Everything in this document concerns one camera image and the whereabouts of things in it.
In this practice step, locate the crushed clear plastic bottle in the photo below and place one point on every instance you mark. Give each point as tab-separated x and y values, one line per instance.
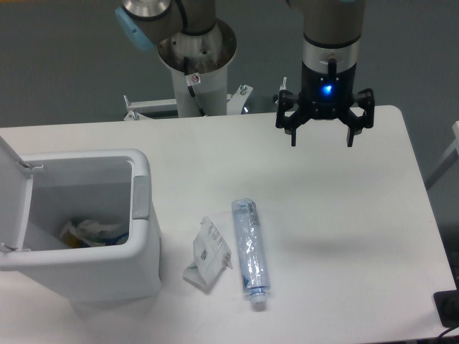
250	249

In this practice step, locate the white paper packet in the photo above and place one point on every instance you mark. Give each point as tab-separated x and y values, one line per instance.
212	255

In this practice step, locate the white frame at right edge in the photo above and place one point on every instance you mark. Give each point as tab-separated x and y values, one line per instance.
446	160

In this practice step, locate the trash inside the can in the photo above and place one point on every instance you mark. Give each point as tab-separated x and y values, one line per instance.
91	233

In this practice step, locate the black device at table edge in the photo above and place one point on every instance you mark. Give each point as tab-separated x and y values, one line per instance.
447	307

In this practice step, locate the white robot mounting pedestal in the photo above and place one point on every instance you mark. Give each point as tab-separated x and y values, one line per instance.
198	67

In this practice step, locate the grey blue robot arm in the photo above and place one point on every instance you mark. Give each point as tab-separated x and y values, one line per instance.
331	37

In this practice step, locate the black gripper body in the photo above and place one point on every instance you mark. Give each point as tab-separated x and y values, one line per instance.
325	98

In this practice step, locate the white open trash can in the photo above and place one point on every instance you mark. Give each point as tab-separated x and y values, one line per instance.
40	193

